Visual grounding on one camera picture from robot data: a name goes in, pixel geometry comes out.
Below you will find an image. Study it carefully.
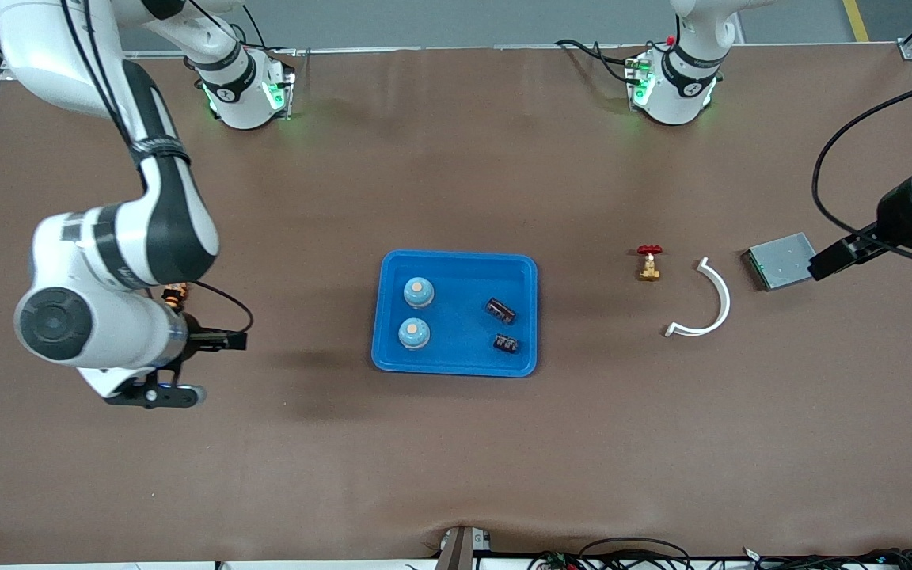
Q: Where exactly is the blue dome bell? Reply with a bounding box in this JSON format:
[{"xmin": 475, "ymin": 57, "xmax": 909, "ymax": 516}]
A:
[
  {"xmin": 403, "ymin": 276, "xmax": 435, "ymax": 309},
  {"xmin": 397, "ymin": 317, "xmax": 431, "ymax": 350}
]

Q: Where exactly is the blue plastic tray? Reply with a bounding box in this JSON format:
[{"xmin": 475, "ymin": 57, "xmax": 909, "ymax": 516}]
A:
[{"xmin": 370, "ymin": 249, "xmax": 539, "ymax": 378}]

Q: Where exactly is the grey metal power supply box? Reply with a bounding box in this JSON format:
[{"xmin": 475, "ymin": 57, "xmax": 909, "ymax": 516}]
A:
[{"xmin": 743, "ymin": 232, "xmax": 827, "ymax": 291}]

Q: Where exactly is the white curved plastic arc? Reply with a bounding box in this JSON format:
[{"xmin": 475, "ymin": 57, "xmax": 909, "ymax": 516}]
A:
[{"xmin": 664, "ymin": 256, "xmax": 732, "ymax": 338}]

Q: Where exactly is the table cover mat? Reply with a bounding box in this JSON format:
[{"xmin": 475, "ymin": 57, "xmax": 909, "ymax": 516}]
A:
[{"xmin": 0, "ymin": 44, "xmax": 912, "ymax": 564}]

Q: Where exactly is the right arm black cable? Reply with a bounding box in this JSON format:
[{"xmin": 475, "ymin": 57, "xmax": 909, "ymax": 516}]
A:
[{"xmin": 60, "ymin": 0, "xmax": 255, "ymax": 335}]

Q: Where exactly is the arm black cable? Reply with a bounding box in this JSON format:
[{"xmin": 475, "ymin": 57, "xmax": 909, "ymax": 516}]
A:
[
  {"xmin": 811, "ymin": 75, "xmax": 912, "ymax": 266},
  {"xmin": 60, "ymin": 0, "xmax": 255, "ymax": 335}
]

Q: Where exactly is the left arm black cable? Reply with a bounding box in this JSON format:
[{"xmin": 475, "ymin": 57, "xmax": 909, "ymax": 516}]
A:
[{"xmin": 811, "ymin": 75, "xmax": 912, "ymax": 266}]

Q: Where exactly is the metal bracket at table edge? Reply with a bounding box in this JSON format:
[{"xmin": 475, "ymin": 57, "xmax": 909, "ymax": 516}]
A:
[{"xmin": 434, "ymin": 525, "xmax": 493, "ymax": 570}]

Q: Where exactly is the tangled cable bundle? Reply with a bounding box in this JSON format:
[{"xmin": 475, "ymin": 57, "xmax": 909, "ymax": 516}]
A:
[{"xmin": 741, "ymin": 546, "xmax": 912, "ymax": 570}]

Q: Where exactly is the black base cable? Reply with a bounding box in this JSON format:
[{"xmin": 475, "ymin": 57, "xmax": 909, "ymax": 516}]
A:
[{"xmin": 555, "ymin": 38, "xmax": 633, "ymax": 84}]

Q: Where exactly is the black looped cable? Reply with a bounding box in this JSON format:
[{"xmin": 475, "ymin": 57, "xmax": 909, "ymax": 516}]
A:
[{"xmin": 579, "ymin": 537, "xmax": 693, "ymax": 570}]

